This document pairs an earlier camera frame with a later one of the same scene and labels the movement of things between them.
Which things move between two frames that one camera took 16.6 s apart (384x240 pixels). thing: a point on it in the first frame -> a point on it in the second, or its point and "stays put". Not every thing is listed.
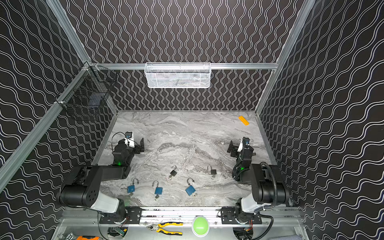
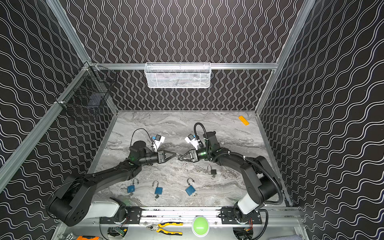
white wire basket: x=175 y=75 stays put
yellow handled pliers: x=157 y=227 stays put
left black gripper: x=137 y=145 -> x=160 y=156
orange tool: x=81 y=238 stays put
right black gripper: x=236 y=148 -> x=193 y=155
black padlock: x=213 y=171 stays put
